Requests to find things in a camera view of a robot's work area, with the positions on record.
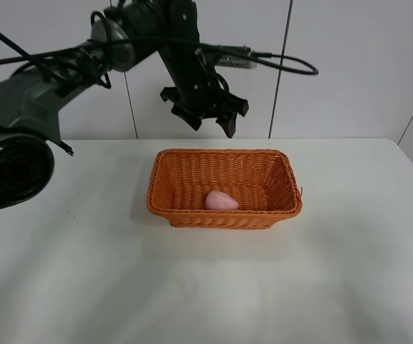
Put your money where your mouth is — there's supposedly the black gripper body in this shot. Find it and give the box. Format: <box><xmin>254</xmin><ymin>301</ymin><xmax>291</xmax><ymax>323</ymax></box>
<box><xmin>159</xmin><ymin>1</ymin><xmax>228</xmax><ymax>117</ymax></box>

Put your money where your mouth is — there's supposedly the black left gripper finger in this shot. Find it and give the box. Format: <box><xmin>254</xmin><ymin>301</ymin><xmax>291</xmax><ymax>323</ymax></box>
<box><xmin>160</xmin><ymin>87</ymin><xmax>202</xmax><ymax>130</ymax></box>

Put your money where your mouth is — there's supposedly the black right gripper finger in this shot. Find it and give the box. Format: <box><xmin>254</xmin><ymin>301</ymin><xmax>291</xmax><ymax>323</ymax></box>
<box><xmin>216</xmin><ymin>93</ymin><xmax>249</xmax><ymax>138</ymax></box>

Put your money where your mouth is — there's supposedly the pink peach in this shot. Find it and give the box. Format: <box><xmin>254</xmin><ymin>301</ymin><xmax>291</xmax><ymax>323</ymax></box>
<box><xmin>205</xmin><ymin>191</ymin><xmax>239</xmax><ymax>211</ymax></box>

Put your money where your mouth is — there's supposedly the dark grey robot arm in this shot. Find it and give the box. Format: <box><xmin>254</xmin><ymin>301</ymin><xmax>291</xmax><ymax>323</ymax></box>
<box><xmin>0</xmin><ymin>1</ymin><xmax>249</xmax><ymax>209</ymax></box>

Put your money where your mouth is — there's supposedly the orange wicker basket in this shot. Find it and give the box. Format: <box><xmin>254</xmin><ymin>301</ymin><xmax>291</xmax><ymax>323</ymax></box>
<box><xmin>146</xmin><ymin>148</ymin><xmax>303</xmax><ymax>229</ymax></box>

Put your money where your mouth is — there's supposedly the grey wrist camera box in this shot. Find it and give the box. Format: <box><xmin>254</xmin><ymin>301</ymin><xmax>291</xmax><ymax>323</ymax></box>
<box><xmin>214</xmin><ymin>46</ymin><xmax>257</xmax><ymax>70</ymax></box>

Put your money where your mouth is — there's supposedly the black camera cable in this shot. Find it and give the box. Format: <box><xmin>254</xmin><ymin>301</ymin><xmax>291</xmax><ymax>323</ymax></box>
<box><xmin>249</xmin><ymin>49</ymin><xmax>320</xmax><ymax>77</ymax></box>

